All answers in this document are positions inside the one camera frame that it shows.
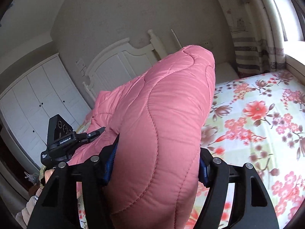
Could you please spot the silver desk lamp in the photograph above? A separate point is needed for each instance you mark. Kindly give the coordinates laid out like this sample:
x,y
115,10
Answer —
x,y
176,39

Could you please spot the patterned striped curtain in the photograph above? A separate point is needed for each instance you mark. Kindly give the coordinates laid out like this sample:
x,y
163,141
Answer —
x,y
257,35

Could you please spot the beige wall socket panel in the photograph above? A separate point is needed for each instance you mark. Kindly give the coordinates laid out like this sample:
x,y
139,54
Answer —
x,y
207,44

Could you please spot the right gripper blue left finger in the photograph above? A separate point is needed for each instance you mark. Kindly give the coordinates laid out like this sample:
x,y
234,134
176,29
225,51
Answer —
x,y
110,161

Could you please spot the pink quilted jacket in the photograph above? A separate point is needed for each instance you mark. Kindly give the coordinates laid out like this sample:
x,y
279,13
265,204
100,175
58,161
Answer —
x,y
157,119

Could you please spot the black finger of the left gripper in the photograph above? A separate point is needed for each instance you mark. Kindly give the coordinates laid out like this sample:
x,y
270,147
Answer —
x,y
85,138

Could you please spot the person's left hand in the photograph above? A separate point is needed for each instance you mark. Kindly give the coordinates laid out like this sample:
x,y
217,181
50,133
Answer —
x,y
47,174

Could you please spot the white wooden headboard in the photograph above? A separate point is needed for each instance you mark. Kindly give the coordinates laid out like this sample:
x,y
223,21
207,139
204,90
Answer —
x,y
121,62

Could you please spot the white wardrobe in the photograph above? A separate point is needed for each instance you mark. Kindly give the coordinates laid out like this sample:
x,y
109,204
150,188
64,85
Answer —
x,y
32,99

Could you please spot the white nightstand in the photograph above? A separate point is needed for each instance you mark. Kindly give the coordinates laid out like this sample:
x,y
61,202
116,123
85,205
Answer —
x,y
224,73

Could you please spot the floral bed sheet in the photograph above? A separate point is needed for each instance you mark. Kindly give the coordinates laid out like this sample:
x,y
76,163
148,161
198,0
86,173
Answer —
x,y
260,119

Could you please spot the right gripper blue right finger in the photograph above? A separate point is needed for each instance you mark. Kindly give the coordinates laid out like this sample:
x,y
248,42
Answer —
x,y
203,176

